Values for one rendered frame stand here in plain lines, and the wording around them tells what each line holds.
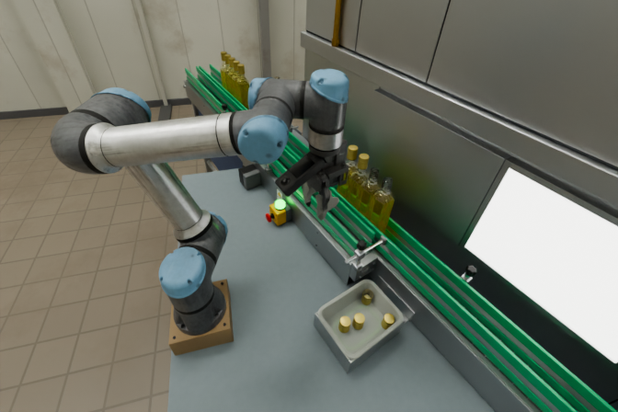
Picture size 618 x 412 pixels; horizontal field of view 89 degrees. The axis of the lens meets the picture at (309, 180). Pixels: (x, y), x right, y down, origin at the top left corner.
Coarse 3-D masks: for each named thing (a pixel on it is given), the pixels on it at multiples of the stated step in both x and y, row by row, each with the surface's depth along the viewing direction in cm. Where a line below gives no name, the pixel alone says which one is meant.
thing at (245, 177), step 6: (240, 168) 148; (246, 168) 149; (252, 168) 149; (240, 174) 148; (246, 174) 145; (252, 174) 146; (258, 174) 147; (240, 180) 152; (246, 180) 145; (252, 180) 147; (258, 180) 150; (246, 186) 147; (252, 186) 149
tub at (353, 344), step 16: (352, 288) 101; (368, 288) 105; (336, 304) 99; (352, 304) 105; (384, 304) 100; (320, 320) 93; (336, 320) 100; (352, 320) 101; (368, 320) 101; (400, 320) 94; (336, 336) 90; (352, 336) 97; (368, 336) 97; (384, 336) 90; (352, 352) 93
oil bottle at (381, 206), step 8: (376, 192) 101; (392, 192) 101; (376, 200) 101; (384, 200) 99; (392, 200) 101; (376, 208) 103; (384, 208) 101; (368, 216) 108; (376, 216) 104; (384, 216) 104; (376, 224) 106; (384, 224) 108; (384, 232) 112
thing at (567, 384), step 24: (216, 72) 209; (288, 144) 156; (408, 240) 104; (432, 264) 98; (456, 288) 94; (480, 312) 89; (504, 336) 85; (528, 336) 79; (528, 360) 81; (552, 360) 75; (552, 384) 77; (576, 384) 72; (600, 408) 70
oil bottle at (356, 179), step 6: (354, 174) 108; (366, 174) 108; (354, 180) 108; (360, 180) 106; (354, 186) 109; (348, 192) 114; (354, 192) 110; (348, 198) 115; (354, 198) 112; (354, 204) 113
